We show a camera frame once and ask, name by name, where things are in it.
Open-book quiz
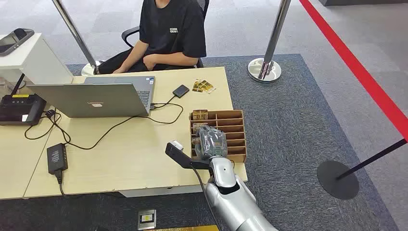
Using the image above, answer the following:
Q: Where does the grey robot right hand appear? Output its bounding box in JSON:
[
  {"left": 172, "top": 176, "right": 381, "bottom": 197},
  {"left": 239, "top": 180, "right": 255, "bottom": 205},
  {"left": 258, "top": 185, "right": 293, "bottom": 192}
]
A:
[{"left": 194, "top": 125, "right": 229, "bottom": 161}]

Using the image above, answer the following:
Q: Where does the person's left hand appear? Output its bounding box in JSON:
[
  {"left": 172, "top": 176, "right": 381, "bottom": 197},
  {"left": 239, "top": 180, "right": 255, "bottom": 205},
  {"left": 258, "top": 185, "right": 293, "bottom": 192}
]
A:
[{"left": 142, "top": 54, "right": 158, "bottom": 71}]

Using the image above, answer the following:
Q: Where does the brown wooden card organizer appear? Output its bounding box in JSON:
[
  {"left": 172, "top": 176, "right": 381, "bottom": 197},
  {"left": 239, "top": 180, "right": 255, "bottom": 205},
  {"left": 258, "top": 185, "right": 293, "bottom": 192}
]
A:
[{"left": 190, "top": 110, "right": 248, "bottom": 163}]

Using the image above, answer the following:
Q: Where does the person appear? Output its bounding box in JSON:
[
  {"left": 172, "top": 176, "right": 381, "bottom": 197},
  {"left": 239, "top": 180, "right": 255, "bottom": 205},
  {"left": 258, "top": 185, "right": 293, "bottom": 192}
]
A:
[{"left": 97, "top": 0, "right": 210, "bottom": 75}]

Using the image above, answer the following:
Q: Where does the black office chair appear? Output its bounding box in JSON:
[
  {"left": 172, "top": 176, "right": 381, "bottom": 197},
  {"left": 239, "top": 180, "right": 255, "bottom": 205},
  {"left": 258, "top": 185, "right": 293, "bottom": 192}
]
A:
[{"left": 121, "top": 0, "right": 210, "bottom": 69}]

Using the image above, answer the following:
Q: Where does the grey laptop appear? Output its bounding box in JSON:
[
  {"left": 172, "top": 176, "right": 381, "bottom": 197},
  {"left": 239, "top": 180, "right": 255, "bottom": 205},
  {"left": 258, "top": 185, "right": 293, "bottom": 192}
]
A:
[{"left": 26, "top": 76, "right": 156, "bottom": 118}]

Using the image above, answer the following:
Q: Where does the dark grey rug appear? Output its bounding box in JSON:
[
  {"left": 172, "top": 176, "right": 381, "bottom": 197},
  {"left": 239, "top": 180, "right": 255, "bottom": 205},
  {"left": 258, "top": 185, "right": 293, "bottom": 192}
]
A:
[{"left": 0, "top": 53, "right": 400, "bottom": 231}]

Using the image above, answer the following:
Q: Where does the white cabinet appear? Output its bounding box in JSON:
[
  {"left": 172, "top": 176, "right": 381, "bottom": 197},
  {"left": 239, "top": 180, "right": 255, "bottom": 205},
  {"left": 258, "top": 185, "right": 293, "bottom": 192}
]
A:
[{"left": 0, "top": 33, "right": 75, "bottom": 86}]

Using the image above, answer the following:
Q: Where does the yellow strip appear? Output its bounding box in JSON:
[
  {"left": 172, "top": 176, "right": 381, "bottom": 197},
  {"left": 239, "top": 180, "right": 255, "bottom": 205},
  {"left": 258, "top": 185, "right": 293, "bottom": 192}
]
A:
[{"left": 149, "top": 225, "right": 220, "bottom": 231}]

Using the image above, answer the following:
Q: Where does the metal floor outlet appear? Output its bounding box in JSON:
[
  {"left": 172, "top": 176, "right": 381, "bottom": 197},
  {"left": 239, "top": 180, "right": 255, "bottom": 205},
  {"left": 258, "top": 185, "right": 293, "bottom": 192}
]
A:
[{"left": 138, "top": 209, "right": 157, "bottom": 231}]

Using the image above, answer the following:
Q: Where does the black router with antenna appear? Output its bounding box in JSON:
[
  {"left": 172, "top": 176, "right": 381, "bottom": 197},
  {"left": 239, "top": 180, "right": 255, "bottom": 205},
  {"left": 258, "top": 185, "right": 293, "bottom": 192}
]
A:
[{"left": 0, "top": 74, "right": 47, "bottom": 126}]

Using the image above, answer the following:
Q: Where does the black power adapter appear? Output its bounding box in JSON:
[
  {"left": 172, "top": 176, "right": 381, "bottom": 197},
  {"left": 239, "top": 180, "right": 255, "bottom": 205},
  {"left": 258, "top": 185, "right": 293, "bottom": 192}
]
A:
[{"left": 47, "top": 143, "right": 68, "bottom": 175}]

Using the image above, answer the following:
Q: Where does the grey handheld screen device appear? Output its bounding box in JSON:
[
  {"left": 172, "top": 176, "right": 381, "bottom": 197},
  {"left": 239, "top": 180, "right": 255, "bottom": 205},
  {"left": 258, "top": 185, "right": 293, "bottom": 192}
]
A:
[{"left": 0, "top": 28, "right": 35, "bottom": 57}]

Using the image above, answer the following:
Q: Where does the red barrier belt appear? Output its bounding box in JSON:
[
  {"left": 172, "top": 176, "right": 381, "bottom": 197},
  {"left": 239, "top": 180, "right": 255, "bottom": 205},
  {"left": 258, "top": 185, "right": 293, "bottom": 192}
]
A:
[{"left": 298, "top": 0, "right": 408, "bottom": 141}]

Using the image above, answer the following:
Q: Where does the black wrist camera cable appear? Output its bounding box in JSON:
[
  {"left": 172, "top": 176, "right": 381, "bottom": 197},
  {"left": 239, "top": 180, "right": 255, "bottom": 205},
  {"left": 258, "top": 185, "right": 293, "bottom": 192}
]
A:
[{"left": 191, "top": 165, "right": 222, "bottom": 231}]

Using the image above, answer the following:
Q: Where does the chrome stanchion post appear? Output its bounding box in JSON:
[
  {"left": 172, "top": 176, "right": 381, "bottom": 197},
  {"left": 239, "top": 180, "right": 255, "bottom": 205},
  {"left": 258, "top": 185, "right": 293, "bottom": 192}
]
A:
[
  {"left": 51, "top": 0, "right": 104, "bottom": 77},
  {"left": 248, "top": 0, "right": 292, "bottom": 84}
]

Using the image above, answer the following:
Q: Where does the black laptop power cable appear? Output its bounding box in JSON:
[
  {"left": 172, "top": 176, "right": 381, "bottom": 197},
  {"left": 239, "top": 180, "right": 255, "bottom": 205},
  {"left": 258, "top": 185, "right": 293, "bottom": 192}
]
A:
[{"left": 64, "top": 103, "right": 185, "bottom": 151}]

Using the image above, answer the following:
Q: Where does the black router cable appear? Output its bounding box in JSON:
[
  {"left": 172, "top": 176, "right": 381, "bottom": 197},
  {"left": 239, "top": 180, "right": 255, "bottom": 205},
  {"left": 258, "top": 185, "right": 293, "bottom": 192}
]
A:
[{"left": 24, "top": 109, "right": 71, "bottom": 145}]

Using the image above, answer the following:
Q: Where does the black adapter mains cable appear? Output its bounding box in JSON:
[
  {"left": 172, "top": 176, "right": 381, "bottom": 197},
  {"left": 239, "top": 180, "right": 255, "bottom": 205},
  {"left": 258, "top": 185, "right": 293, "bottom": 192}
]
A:
[{"left": 55, "top": 170, "right": 66, "bottom": 197}]

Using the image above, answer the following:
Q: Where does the black stanchion post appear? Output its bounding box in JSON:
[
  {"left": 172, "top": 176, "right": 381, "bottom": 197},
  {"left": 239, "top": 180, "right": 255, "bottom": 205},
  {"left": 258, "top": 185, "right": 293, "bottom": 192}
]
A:
[{"left": 317, "top": 138, "right": 408, "bottom": 201}]

